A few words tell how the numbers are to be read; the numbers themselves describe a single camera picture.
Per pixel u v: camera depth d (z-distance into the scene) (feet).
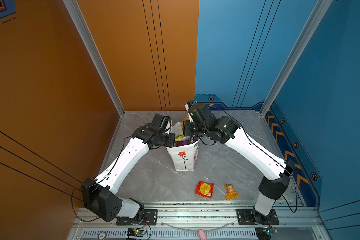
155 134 1.76
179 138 2.78
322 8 2.29
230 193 2.61
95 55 2.82
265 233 2.31
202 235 2.24
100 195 1.27
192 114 1.64
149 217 2.39
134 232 2.33
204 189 2.65
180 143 2.78
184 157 2.54
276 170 1.39
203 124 1.58
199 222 2.39
